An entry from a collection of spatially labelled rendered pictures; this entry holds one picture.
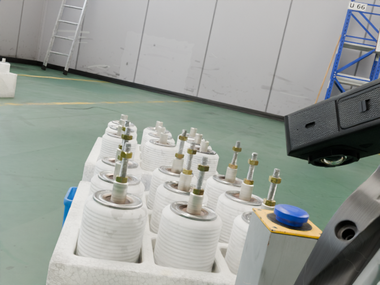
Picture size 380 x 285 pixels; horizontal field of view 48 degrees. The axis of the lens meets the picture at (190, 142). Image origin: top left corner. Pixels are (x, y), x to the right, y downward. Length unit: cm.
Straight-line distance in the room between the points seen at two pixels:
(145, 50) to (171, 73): 64
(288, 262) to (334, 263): 33
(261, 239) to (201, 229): 15
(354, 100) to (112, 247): 47
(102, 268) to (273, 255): 24
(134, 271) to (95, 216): 9
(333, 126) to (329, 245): 8
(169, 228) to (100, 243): 10
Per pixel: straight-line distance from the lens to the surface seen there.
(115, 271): 61
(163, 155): 115
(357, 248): 17
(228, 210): 77
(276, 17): 719
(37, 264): 99
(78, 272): 61
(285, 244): 49
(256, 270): 50
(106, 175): 77
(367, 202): 18
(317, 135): 24
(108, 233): 62
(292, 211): 50
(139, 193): 75
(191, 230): 63
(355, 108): 23
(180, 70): 741
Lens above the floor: 46
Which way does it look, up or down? 9 degrees down
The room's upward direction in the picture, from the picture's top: 12 degrees clockwise
